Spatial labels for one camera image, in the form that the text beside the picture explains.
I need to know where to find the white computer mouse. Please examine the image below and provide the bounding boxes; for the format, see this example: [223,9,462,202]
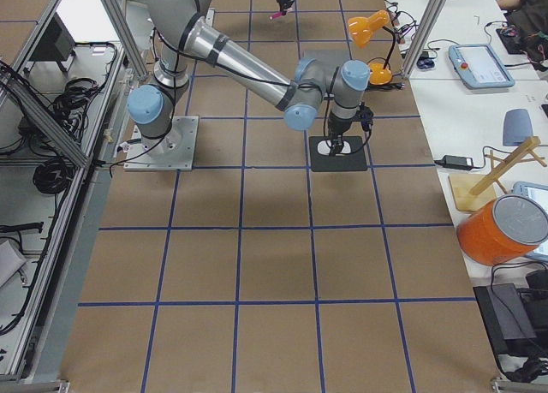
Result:
[316,140,352,157]

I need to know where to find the pink pen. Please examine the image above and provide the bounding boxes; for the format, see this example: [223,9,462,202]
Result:
[269,8,293,21]

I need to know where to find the black mousepad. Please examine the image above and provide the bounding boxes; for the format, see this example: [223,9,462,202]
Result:
[308,136,368,172]

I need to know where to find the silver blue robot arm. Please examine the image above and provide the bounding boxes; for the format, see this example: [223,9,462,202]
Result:
[146,0,370,156]

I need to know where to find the orange desk lamp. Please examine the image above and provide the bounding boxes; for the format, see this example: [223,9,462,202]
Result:
[347,9,394,86]

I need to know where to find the black power adapter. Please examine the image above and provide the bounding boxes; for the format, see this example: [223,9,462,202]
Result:
[434,155,474,170]

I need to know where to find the wooden stand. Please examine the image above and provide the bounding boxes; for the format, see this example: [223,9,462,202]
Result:
[449,136,547,212]

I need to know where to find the blue teach pendant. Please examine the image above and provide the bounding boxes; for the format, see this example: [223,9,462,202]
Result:
[448,44,515,89]

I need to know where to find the orange cylindrical bucket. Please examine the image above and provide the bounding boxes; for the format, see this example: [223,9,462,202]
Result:
[456,194,547,266]

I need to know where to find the black monitor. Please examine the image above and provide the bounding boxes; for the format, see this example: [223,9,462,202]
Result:
[25,13,75,73]

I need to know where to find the black box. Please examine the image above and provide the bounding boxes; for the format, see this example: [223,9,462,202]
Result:
[474,283,538,357]

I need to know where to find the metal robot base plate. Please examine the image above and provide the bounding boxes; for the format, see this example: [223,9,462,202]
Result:
[123,116,200,171]

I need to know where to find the black coiled cable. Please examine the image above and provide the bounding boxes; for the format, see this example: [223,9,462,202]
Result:
[33,157,72,197]

